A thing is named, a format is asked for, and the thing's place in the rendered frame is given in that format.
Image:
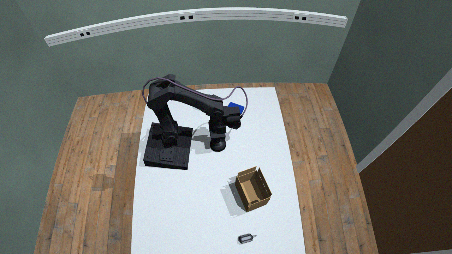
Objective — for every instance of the blue and grey ink pad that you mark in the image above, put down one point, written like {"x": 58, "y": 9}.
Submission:
{"x": 234, "y": 105}

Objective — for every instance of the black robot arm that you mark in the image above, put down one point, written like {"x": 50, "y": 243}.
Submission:
{"x": 161, "y": 91}

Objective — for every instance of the brown cardboard box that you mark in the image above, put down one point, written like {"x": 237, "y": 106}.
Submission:
{"x": 252, "y": 188}

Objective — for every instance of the black screwdriver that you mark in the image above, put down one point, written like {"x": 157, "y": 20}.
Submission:
{"x": 246, "y": 238}

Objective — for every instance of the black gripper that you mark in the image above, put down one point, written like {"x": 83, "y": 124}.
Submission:
{"x": 214, "y": 132}

